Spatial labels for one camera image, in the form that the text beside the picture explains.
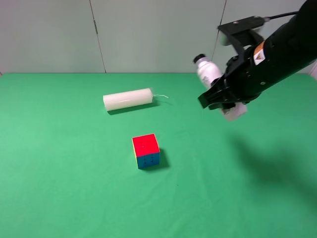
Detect green table cloth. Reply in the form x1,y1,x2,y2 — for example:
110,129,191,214
0,74,317,238

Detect colourful puzzle cube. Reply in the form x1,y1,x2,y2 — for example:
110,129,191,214
132,133,160,169

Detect black camera cable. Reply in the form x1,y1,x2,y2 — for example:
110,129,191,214
263,10,299,21

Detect white pillar candle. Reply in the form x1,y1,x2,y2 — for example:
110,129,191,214
103,88,168,112

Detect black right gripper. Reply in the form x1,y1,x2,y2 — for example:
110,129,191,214
198,16,265,110

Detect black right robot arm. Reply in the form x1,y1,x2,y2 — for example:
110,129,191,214
198,0,317,110

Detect white bottle with black brush cap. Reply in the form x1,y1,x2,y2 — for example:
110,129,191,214
193,54,247,121

